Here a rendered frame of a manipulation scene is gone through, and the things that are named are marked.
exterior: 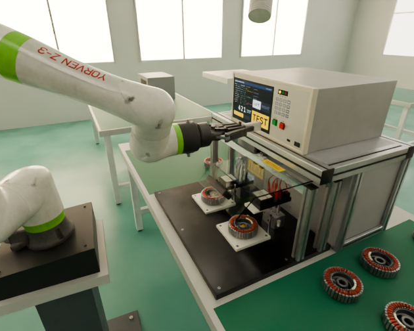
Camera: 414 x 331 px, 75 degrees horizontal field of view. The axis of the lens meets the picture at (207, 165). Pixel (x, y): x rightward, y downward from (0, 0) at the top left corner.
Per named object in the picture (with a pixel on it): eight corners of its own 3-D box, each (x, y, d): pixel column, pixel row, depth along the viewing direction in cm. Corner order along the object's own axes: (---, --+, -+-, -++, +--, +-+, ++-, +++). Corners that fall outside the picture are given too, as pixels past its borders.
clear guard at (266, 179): (235, 221, 73) (236, 202, 70) (198, 181, 92) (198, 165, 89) (323, 192, 86) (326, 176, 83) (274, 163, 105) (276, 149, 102)
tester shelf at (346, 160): (320, 185, 77) (323, 171, 75) (211, 122, 132) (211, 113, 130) (412, 157, 94) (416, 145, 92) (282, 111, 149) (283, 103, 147)
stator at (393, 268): (393, 259, 94) (397, 251, 93) (400, 284, 85) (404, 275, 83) (357, 250, 98) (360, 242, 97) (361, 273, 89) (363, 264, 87)
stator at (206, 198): (207, 208, 116) (207, 201, 114) (197, 196, 125) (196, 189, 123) (230, 201, 120) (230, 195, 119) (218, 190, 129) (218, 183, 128)
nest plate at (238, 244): (236, 251, 95) (236, 249, 94) (215, 227, 107) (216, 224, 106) (270, 239, 101) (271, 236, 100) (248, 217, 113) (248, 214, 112)
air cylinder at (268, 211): (273, 229, 106) (275, 218, 103) (261, 219, 112) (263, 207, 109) (283, 226, 108) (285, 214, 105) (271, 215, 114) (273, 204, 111)
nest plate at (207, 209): (206, 214, 114) (206, 212, 114) (192, 197, 126) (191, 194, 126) (236, 205, 120) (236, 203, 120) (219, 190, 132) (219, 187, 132)
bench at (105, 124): (113, 208, 250) (98, 131, 217) (92, 142, 399) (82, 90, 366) (217, 182, 294) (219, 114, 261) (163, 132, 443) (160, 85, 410)
